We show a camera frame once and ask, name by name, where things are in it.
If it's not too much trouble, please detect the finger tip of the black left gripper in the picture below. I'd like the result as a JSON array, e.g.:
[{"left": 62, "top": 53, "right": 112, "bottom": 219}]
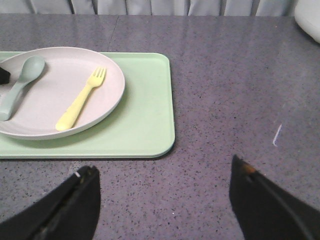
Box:
[{"left": 0, "top": 67, "right": 11, "bottom": 85}]

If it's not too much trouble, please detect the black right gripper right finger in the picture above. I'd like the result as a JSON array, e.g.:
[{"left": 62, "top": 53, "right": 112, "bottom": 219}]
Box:
[{"left": 229, "top": 155, "right": 320, "bottom": 240}]

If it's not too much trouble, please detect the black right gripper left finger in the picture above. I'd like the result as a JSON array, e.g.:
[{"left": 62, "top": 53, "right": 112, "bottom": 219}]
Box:
[{"left": 0, "top": 166, "right": 101, "bottom": 240}]

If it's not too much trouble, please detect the white round plate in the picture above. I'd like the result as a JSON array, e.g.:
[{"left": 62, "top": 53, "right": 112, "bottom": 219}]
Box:
[{"left": 0, "top": 47, "right": 125, "bottom": 140}]

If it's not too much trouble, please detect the yellow plastic fork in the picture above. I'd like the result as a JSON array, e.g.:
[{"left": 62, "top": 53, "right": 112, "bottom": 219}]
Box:
[{"left": 55, "top": 67, "right": 107, "bottom": 132}]

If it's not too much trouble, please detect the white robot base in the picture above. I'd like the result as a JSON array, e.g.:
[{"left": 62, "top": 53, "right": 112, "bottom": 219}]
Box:
[{"left": 294, "top": 0, "right": 320, "bottom": 43}]

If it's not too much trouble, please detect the pale green plastic spoon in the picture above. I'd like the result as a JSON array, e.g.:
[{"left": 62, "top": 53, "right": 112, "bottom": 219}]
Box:
[{"left": 0, "top": 55, "right": 45, "bottom": 121}]

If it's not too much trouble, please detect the light green serving tray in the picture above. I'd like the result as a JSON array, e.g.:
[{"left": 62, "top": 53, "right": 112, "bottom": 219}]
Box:
[{"left": 0, "top": 52, "right": 175, "bottom": 159}]

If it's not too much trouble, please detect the grey pleated curtain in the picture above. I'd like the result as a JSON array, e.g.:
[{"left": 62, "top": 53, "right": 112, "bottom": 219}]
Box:
[{"left": 0, "top": 0, "right": 297, "bottom": 17}]

